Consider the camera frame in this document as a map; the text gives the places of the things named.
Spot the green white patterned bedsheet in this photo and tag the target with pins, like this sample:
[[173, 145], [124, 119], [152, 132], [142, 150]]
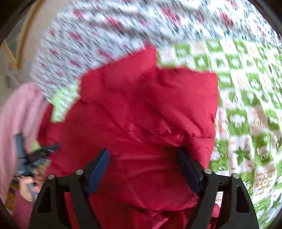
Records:
[[247, 134]]

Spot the pink floral quilt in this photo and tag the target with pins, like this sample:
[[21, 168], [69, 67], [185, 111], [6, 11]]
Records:
[[88, 34]]

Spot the red puffy jacket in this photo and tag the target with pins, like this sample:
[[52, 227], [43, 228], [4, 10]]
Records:
[[142, 114]]

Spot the pink cloth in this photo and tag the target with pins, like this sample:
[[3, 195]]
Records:
[[22, 113]]

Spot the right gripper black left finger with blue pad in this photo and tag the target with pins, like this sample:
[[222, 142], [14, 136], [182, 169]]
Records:
[[50, 210]]

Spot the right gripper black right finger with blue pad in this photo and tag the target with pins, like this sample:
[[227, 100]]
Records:
[[223, 200]]

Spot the person's left hand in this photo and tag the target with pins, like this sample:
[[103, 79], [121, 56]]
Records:
[[29, 187]]

